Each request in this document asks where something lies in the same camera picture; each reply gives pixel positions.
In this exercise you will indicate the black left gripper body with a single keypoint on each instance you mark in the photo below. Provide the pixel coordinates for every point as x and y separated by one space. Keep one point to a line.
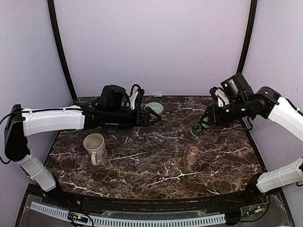
139 123

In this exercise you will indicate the clear weekly pill organizer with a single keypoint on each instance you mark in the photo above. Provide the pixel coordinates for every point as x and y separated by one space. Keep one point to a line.
160 141

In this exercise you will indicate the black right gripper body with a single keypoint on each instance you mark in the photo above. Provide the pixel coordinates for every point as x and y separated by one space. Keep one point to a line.
222 118

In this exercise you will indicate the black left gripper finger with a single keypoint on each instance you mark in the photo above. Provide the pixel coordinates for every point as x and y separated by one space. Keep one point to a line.
152 121
151 113

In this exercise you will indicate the beige ceramic mug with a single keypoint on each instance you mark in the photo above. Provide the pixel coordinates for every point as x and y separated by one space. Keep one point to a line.
96 147

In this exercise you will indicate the light blue ribbed bowl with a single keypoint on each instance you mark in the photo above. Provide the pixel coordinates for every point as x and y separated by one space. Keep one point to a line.
157 107

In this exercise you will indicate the white slotted cable duct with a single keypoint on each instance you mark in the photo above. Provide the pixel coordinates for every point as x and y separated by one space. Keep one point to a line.
127 219

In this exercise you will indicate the black front rail base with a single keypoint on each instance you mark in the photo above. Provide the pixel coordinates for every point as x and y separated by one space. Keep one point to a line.
240 209

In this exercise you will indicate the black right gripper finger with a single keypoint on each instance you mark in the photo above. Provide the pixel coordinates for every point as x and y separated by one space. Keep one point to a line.
203 118
202 127

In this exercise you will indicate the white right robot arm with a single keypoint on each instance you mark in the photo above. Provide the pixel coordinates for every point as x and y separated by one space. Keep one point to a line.
236 100

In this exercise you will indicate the green lid pill bottle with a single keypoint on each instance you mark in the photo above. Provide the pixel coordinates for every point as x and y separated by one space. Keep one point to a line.
193 131

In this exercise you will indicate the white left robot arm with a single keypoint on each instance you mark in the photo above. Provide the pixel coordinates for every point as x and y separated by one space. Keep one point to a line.
113 107

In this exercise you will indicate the clear bottle yellow capsules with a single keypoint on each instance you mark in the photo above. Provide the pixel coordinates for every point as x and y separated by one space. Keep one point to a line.
192 155

